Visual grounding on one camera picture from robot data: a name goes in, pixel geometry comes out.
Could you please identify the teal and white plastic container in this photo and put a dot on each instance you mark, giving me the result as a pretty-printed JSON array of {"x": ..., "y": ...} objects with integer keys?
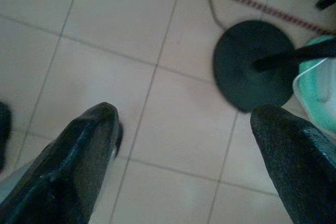
[{"x": 317, "y": 90}]

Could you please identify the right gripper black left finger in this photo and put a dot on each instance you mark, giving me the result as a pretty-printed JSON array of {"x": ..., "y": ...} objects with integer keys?
[{"x": 65, "y": 176}]

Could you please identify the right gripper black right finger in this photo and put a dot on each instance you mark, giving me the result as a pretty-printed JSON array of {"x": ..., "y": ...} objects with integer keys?
[{"x": 302, "y": 171}]

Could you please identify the black robot foot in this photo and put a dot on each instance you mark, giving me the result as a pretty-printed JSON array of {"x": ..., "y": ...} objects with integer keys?
[{"x": 4, "y": 134}]

